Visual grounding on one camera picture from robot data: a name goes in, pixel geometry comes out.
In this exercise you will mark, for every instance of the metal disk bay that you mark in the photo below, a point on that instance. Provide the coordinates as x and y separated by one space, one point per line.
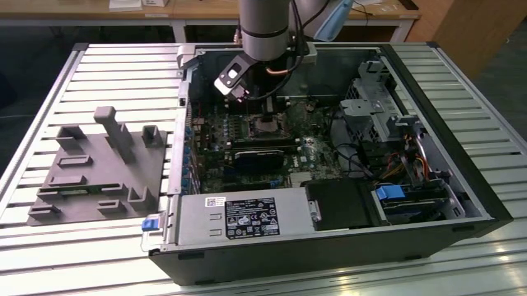
453 203

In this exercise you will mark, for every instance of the CPU socket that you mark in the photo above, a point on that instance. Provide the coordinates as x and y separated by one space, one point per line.
255 131

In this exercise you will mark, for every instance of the black open PC case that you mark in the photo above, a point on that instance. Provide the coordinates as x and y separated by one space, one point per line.
289 265

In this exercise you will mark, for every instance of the green motherboard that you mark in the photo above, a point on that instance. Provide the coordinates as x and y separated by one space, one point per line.
317 154

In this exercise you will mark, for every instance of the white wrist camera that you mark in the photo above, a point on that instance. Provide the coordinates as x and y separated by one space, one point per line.
233 77

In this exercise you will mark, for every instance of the blue plastic latch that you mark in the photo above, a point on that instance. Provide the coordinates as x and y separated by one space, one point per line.
149 224

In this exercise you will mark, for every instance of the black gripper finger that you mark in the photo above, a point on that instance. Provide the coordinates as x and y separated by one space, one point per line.
269 108

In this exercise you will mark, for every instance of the grey parts rack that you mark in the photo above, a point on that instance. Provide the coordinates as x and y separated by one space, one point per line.
103 172

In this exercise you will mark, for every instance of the blue disk carrier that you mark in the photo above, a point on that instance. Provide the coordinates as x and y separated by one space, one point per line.
391 192

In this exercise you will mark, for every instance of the thin metal locking lever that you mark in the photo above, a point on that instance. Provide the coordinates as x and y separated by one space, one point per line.
297 124

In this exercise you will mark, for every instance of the black graphics card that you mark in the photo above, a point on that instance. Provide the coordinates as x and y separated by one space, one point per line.
257 160

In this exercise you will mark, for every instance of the small silver heatsink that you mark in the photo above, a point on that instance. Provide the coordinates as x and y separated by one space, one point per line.
301 179

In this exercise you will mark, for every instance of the white box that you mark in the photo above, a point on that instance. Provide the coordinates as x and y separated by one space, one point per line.
154 2
123 4

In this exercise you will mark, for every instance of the silver CPU plate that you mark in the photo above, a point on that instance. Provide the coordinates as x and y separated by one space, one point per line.
267 129

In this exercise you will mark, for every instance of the black drive cover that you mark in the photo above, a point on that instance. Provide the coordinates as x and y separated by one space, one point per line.
342 203

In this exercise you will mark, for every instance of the silver power supply unit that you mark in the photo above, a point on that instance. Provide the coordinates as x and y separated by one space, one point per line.
198 216

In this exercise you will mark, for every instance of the pale blue teach pendant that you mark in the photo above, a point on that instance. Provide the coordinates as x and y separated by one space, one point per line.
334 18

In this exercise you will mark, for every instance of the wooden desk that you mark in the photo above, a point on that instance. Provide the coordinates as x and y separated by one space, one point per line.
62 17

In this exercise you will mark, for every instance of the wooden cabinet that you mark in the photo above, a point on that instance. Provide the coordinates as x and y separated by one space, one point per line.
482 31

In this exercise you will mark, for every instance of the metal drive cage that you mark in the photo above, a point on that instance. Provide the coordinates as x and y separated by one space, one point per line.
370 108

